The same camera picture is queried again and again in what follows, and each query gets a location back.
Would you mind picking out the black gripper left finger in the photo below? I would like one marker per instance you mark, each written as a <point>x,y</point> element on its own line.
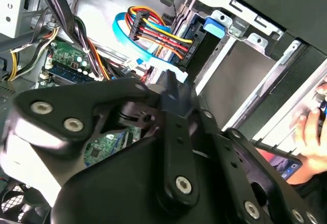
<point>76,99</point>

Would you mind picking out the person hand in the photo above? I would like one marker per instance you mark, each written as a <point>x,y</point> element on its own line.
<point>311,137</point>

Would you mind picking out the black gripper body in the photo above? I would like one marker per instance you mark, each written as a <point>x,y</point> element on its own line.
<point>122,183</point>

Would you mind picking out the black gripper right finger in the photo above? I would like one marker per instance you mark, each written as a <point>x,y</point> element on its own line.
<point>235,162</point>

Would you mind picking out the hard disk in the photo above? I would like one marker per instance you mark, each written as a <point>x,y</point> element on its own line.
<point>214,27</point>

